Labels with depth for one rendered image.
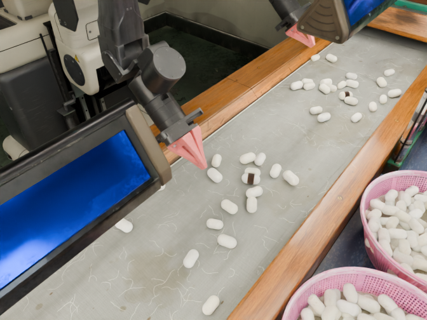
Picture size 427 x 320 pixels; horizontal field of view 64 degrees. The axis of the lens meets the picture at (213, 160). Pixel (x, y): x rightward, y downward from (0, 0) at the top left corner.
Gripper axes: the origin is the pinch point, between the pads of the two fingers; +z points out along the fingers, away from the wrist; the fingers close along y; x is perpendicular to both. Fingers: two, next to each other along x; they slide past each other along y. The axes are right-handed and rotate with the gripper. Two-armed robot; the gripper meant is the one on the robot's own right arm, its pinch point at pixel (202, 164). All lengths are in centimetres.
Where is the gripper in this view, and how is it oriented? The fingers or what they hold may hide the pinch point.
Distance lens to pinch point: 64.4
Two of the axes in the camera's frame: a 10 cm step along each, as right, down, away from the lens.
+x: -5.1, 2.5, 8.2
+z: 5.7, 8.2, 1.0
